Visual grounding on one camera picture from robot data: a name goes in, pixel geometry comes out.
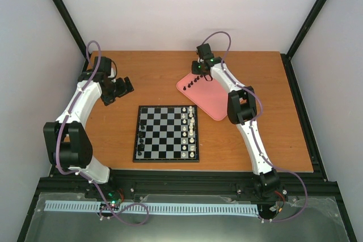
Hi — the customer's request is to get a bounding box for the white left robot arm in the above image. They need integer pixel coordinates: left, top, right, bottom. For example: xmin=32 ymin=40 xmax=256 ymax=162
xmin=43 ymin=57 xmax=133 ymax=198

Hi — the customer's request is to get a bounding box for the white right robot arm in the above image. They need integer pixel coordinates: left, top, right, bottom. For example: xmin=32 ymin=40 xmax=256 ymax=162
xmin=192 ymin=43 xmax=280 ymax=199

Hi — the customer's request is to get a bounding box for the pink plastic tray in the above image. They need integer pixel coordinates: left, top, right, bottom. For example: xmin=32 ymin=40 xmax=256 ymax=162
xmin=176 ymin=73 xmax=227 ymax=121

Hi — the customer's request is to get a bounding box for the black and white chessboard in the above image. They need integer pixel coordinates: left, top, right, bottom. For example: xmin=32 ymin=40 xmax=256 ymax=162
xmin=133 ymin=105 xmax=200 ymax=163

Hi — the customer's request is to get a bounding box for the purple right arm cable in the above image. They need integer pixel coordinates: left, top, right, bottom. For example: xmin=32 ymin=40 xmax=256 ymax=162
xmin=203 ymin=31 xmax=309 ymax=223

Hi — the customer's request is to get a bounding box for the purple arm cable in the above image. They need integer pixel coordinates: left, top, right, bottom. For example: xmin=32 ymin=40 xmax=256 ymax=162
xmin=55 ymin=40 xmax=150 ymax=226
xmin=203 ymin=31 xmax=309 ymax=223

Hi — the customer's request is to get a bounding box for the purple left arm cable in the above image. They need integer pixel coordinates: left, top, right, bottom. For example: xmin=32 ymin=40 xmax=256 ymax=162
xmin=55 ymin=40 xmax=150 ymax=226

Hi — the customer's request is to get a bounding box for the light blue cable duct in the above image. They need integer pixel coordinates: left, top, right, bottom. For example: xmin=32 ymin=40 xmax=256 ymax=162
xmin=44 ymin=200 xmax=259 ymax=217

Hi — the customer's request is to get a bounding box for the black aluminium frame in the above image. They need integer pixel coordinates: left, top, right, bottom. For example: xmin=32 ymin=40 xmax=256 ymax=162
xmin=18 ymin=0 xmax=357 ymax=241

